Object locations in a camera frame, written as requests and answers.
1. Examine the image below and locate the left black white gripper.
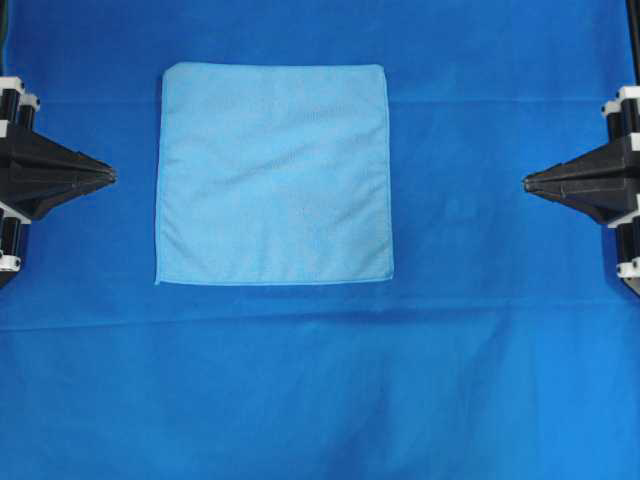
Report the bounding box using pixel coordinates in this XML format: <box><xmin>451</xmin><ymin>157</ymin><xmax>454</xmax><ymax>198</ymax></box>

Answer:
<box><xmin>1</xmin><ymin>76</ymin><xmax>116</xmax><ymax>288</ymax></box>

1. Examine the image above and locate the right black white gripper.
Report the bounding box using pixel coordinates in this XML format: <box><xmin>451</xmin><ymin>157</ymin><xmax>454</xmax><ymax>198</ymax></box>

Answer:
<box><xmin>523</xmin><ymin>86</ymin><xmax>639</xmax><ymax>295</ymax></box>

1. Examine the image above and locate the light blue towel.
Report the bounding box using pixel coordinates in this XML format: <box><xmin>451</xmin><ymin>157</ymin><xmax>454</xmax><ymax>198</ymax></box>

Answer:
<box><xmin>155</xmin><ymin>62</ymin><xmax>394</xmax><ymax>286</ymax></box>

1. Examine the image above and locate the dark blue table cloth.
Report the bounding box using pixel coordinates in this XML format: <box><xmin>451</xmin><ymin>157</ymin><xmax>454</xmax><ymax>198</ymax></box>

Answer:
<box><xmin>1</xmin><ymin>1</ymin><xmax>639</xmax><ymax>479</ymax></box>

